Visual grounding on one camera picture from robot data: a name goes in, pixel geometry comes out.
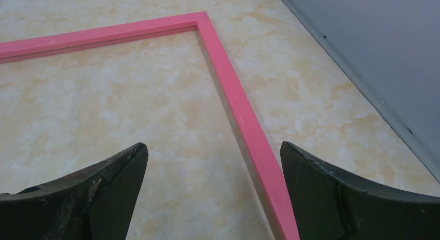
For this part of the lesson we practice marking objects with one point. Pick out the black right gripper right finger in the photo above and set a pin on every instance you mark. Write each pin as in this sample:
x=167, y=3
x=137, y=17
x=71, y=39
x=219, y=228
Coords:
x=332, y=203

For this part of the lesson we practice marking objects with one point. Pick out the pink wooden picture frame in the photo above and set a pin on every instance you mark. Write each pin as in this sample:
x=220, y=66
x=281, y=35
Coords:
x=264, y=160

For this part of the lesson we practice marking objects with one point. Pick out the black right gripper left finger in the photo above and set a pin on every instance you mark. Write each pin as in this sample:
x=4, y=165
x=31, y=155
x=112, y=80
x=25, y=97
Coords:
x=96, y=202

